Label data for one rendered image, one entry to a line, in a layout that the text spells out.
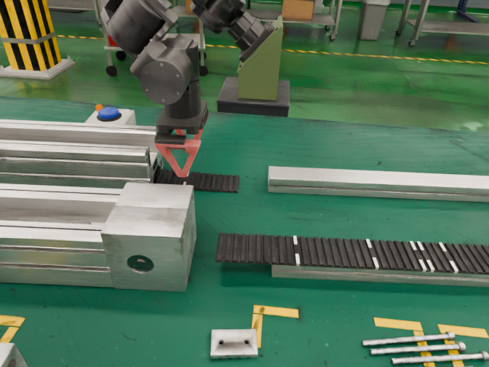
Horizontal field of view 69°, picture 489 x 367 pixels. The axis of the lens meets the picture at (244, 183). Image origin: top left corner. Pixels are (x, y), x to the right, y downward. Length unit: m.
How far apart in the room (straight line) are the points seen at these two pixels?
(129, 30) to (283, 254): 0.36
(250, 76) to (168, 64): 0.54
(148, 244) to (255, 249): 0.14
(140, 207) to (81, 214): 0.10
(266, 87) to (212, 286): 0.64
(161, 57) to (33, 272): 0.31
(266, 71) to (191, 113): 0.45
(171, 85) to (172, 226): 0.17
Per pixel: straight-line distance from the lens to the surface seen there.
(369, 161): 0.78
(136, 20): 0.53
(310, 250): 0.49
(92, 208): 0.51
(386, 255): 0.51
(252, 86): 0.99
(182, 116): 0.56
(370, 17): 5.46
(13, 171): 0.69
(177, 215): 0.44
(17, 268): 0.52
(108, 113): 0.76
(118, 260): 0.46
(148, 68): 0.47
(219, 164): 0.70
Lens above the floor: 1.15
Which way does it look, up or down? 35 degrees down
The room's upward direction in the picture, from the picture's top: 3 degrees clockwise
